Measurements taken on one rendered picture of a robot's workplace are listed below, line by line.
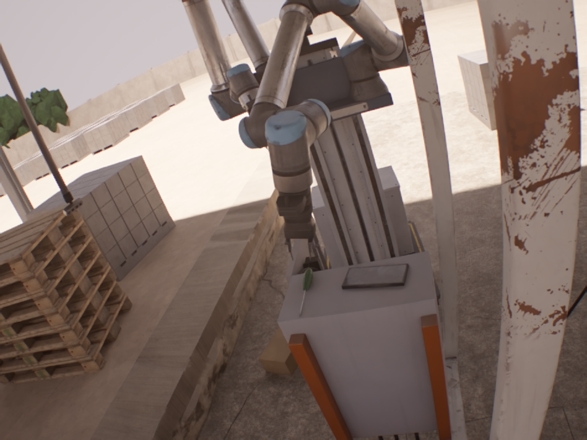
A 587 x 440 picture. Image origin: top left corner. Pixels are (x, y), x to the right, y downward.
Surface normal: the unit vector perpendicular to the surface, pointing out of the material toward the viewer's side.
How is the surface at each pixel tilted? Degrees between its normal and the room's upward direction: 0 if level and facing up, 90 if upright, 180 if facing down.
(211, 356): 41
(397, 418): 90
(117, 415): 6
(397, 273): 0
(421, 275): 0
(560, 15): 89
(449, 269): 99
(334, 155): 90
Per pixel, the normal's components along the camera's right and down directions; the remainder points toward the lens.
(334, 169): -0.07, 0.47
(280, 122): -0.15, -0.79
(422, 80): -0.14, 0.63
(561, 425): -0.33, -0.84
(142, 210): 0.87, -0.09
